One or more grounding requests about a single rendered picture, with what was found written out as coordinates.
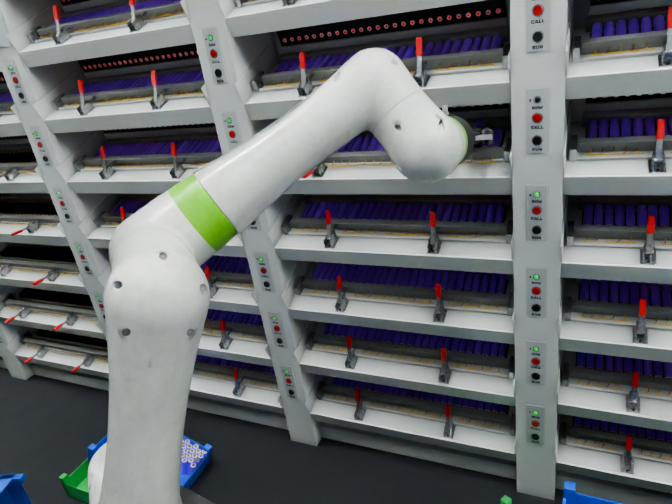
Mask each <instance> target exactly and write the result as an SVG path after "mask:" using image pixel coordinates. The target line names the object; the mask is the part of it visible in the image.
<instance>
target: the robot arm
mask: <svg viewBox="0 0 672 504"><path fill-rule="evenodd" d="M364 131H370V132H372V133H373V134H374V136H375V137H376V138H377V140H378V141H379V142H380V144H381V145H382V146H383V148H384V149H385V151H386V152H387V154H388V155H389V157H390V158H391V160H392V161H393V163H394V165H395V166H396V168H397V169H398V170H399V172H400V173H401V174H402V175H403V176H405V177H406V178H408V179H409V180H412V181H414V182H417V183H434V182H438V181H440V180H442V179H444V178H446V177H447V176H448V175H450V174H451V173H452V172H453V171H454V170H455V168H456V167H457V166H458V165H460V164H462V163H463V162H464V161H465V160H467V158H468V157H469V156H470V154H471V152H472V150H473V147H474V144H476V145H480V144H492V143H493V130H491V129H490V128H485V129H484V130H483V126H477V127H473V129H472V127H471V126H470V125H469V124H468V123H467V122H466V121H465V120H464V119H462V118H461V117H458V116H455V114H454V113H452V114H449V112H448V105H442V111H441V110H440V109H439V108H438V107H437V106H436V105H435V104H434V102H433V101H432V100H431V99H430V98H429V97H428V96H427V95H426V94H425V93H424V91H423V90H422V89H421V88H420V86H419V85H418V84H417V82H416V81H415V80H414V78H413V77H412V75H411V74H410V72H409V71H408V70H407V68H406V67H405V65H404V64H403V62H402V61H401V60H400V58H399V57H398V56H396V55H395V54H394V53H392V52H391V51H389V50H386V49H383V48H367V49H364V50H361V51H360V52H358V53H356V54H355V55H353V56H352V57H351V58H350V59H349V60H348V61H347V62H346V63H345V64H344V65H343V66H342V67H341V68H340V69H339V70H338V71H337V72H336V73H335V74H333V75H332V76H331V77H330V78H329V79H328V80H327V81H326V82H325V83H323V84H322V85H321V86H320V87H319V88H318V89H317V90H316V91H314V92H313V93H311V94H310V95H309V96H308V97H306V98H305V99H304V100H303V101H301V102H300V103H299V104H298V105H296V106H295V107H294V108H292V109H291V110H290V111H288V112H287V113H286V114H284V115H283V116H282V117H280V118H279V119H278V120H276V121H275V122H273V123H272V124H271V125H269V126H268V127H266V128H265V129H263V130H262V131H260V132H259V133H257V134H256V135H254V136H253V137H251V138H250V139H248V140H247V141H245V142H244V143H242V144H240V145H239V146H237V147H236V148H234V149H232V150H231V151H229V152H227V153H225V154H224V155H222V156H220V157H219V158H217V159H215V160H213V161H211V162H210V163H208V164H206V165H204V166H202V167H200V168H198V169H197V170H195V171H193V172H192V173H193V174H192V175H190V176H189V177H187V178H186V179H184V180H182V181H181V182H179V183H178V184H176V185H175V186H173V187H172V188H170V189H169V190H167V191H166V192H164V193H163V194H161V195H160V196H158V197H157V198H155V199H154V200H152V201H151V202H149V203H148V204H146V205H145V206H144V207H142V208H141V209H139V210H138V211H137V212H135V213H134V214H132V215H131V216H130V217H128V218H127V219H126V220H124V221H123V222H122V223H121V224H120V225H119V226H118V227H117V228H116V230H115V231H114V233H113V235H112V237H111V240H110V243H109V261H110V265H111V269H112V272H111V274H110V276H109V278H108V281H107V283H106V286H105V291H104V310H105V320H106V331H107V346H108V370H109V408H108V431H107V442H106V443H105V444H104V445H102V446H101V447H100V448H99V449H98V450H97V452H96V453H95V454H94V456H93V457H92V459H91V461H90V464H89V467H88V487H89V501H90V504H183V503H182V499H181V496H180V472H181V456H182V444H183V434H184V426H185V418H186V411H187V404H188V398H189V392H190V386H191V380H192V375H193V370H194V365H195V361H196V356H197V352H198V347H199V343H200V339H201V335H202V331H203V327H204V323H205V320H206V316H207V312H208V309H209V303H210V290H209V285H208V281H207V279H206V276H205V274H204V273H203V271H202V269H201V268H200V266H201V265H202V264H203V263H204V262H206V261H207V260H208V259H209V258H210V257H212V256H213V255H214V254H215V253H216V252H218V251H219V250H220V249H221V248H222V247H223V246H225V245H226V244H227V243H228V242H229V241H230V240H231V239H233V238H234V237H235V236H236V235H237V234H238V233H239V234H240V235H241V234H242V233H243V232H244V231H245V230H246V228H247V227H248V226H249V225H250V224H251V223H252V222H253V221H254V220H255V219H256V218H257V217H258V216H259V215H261V214H262V213H263V212H264V211H265V210H266V209H267V208H268V207H269V206H270V205H271V204H272V203H273V202H274V201H275V200H276V199H278V198H279V197H280V196H281V195H282V194H283V193H284V192H285V191H287V190H288V189H289V188H290V187H291V186H292V185H293V184H295V183H296V182H297V181H298V180H299V179H301V178H302V177H303V176H304V175H305V174H307V173H308V172H309V171H310V170H312V169H313V168H314V167H316V166H317V165H318V164H319V163H321V162H322V161H323V160H325V159H326V158H327V157H329V156H330V155H332V154H333V153H334V152H336V151H337V150H339V149H340V148H341V147H343V146H344V145H346V144H347V143H349V142H350V141H351V139H353V138H354V137H356V136H357V135H359V134H360V133H362V132H364Z"/></svg>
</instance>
